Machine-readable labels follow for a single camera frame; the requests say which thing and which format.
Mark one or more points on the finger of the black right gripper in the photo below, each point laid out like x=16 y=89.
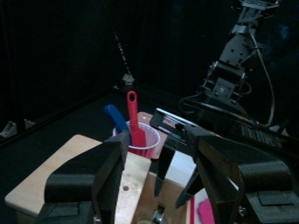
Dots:
x=163 y=169
x=191 y=189

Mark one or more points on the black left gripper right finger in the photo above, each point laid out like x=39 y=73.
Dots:
x=252 y=180

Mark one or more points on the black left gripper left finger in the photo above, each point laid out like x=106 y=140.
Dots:
x=78 y=180

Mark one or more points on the silver frame corner bracket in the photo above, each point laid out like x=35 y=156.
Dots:
x=127 y=78
x=7 y=128

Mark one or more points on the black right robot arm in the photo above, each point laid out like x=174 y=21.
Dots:
x=234 y=52

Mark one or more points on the red plastic cup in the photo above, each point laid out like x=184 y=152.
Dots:
x=150 y=145

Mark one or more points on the white cutting board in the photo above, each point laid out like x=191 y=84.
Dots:
x=180 y=166

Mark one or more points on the pink flat dough disc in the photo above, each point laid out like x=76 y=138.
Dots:
x=206 y=213

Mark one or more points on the blue plastic utensil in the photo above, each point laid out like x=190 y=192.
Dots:
x=115 y=116

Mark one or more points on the black plate with white lettering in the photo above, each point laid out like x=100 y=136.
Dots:
x=259 y=135

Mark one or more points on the red plastic spatula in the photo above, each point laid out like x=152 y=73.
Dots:
x=134 y=122

